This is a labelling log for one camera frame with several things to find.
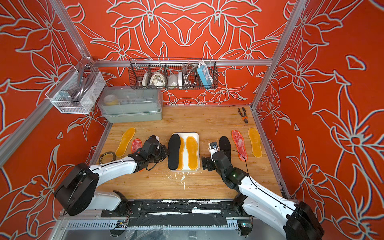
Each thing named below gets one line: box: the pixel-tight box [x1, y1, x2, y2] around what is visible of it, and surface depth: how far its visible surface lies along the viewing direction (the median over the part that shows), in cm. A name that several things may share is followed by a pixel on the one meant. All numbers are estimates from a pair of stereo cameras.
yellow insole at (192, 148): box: [185, 136, 199, 171], surface depth 95 cm
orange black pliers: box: [237, 107, 249, 124], surface depth 116 cm
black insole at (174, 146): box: [168, 133, 181, 171], surface depth 91 cm
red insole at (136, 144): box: [131, 138, 143, 154], surface depth 99 cm
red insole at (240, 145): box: [231, 130, 248, 162], surface depth 99 cm
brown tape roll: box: [99, 151, 117, 165], surface depth 93 cm
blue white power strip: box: [197, 64, 214, 86], surface depth 89 cm
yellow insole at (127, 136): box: [116, 127, 136, 157], surface depth 102 cm
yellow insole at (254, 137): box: [248, 127, 263, 158], surface depth 100 cm
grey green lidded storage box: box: [97, 86, 163, 123], surface depth 102 cm
